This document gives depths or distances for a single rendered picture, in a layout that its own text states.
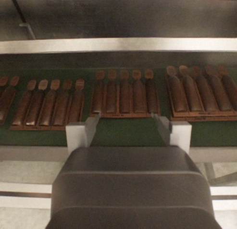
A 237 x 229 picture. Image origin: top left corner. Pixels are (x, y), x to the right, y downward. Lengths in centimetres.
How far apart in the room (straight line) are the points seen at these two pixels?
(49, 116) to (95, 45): 14
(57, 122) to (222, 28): 37
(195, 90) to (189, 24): 17
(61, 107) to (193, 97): 19
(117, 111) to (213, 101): 14
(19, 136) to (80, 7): 25
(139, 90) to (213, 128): 12
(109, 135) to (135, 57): 14
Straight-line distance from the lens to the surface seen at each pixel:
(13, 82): 34
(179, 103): 24
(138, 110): 24
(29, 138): 28
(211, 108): 25
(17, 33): 44
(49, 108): 27
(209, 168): 79
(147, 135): 24
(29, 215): 99
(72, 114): 25
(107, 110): 24
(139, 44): 30
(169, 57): 32
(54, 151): 25
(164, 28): 39
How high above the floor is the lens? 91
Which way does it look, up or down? 59 degrees down
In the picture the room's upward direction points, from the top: 1 degrees clockwise
